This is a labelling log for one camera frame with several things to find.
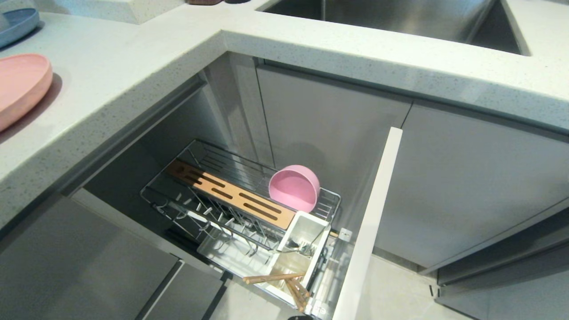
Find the white pull-out cabinet door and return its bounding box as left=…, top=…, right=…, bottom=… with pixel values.
left=332, top=127, right=403, bottom=320

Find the pink bowl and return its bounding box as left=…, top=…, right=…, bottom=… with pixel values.
left=268, top=165, right=321, bottom=213

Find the wooden knife block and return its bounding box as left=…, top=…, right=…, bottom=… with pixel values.
left=168, top=160, right=297, bottom=231

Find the white utensil holder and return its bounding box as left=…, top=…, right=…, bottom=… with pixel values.
left=265, top=211, right=332, bottom=308

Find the wooden chopstick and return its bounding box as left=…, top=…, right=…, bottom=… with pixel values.
left=284, top=279, right=305, bottom=312
left=243, top=273, right=305, bottom=285
left=290, top=278, right=311, bottom=298

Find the stainless steel sink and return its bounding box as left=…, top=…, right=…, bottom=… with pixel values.
left=257, top=0, right=532, bottom=56

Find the grey cabinet door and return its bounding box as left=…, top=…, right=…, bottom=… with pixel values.
left=373, top=103, right=569, bottom=270

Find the grey cabinet drawer front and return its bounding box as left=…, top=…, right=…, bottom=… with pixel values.
left=0, top=196, right=180, bottom=320

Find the pink plate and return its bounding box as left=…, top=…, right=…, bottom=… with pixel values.
left=0, top=54, right=53, bottom=132

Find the blue plate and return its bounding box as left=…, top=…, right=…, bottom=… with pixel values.
left=0, top=8, right=40, bottom=48

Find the metal wire dish rack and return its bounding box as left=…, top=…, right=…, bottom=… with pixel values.
left=140, top=139, right=342, bottom=307

